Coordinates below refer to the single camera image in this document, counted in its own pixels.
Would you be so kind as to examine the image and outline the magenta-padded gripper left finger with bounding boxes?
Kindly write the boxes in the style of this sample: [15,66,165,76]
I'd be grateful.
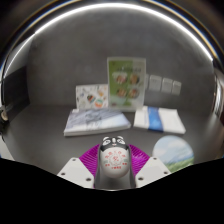
[56,143,102,190]

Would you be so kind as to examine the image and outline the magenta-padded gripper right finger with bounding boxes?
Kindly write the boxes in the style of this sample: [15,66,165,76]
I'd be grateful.
[127,143,172,189]

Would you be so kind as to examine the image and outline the white panda-print computer mouse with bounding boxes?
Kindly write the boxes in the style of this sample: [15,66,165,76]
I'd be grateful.
[98,135,132,180]

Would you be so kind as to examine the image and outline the round landscape-print mouse pad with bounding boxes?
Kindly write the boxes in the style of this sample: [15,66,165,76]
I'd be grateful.
[151,135,195,174]

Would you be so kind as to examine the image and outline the grey-white stack of paper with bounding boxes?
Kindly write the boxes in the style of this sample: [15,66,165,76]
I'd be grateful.
[63,107,132,138]

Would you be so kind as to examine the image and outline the white booklet with blue band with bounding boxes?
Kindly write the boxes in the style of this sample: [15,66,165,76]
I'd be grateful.
[133,105,187,135]

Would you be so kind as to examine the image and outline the white cartoon-print card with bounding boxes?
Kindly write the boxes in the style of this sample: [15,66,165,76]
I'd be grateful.
[75,83,110,111]

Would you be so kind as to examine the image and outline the green food-print standing sign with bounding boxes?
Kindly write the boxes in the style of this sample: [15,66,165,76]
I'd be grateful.
[106,56,147,113]

